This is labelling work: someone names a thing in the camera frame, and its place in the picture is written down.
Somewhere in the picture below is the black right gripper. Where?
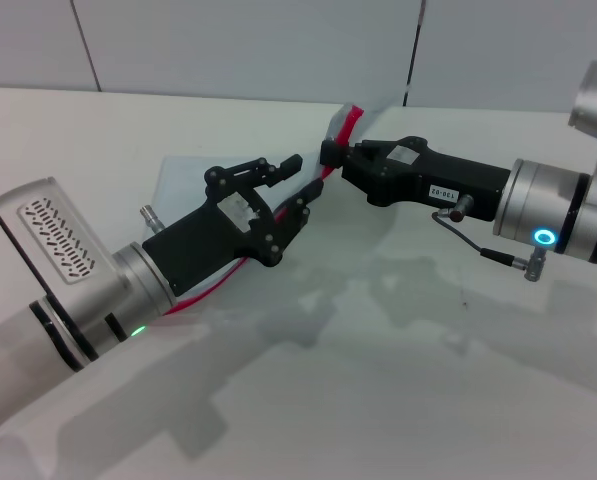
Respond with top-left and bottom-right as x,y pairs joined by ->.
320,135 -> 512,224

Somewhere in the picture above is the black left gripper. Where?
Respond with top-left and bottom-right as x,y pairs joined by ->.
141,154 -> 326,297

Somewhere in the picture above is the clear document bag red zipper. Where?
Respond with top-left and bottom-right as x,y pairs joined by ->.
155,97 -> 409,326

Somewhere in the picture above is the silver connector plug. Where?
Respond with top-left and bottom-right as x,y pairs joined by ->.
449,194 -> 476,224
524,246 -> 547,283
138,204 -> 166,234

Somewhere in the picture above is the thin black cable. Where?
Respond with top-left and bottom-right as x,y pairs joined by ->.
431,211 -> 533,262

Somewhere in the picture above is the silver vented wrist camera housing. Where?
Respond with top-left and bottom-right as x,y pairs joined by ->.
0,176 -> 129,304

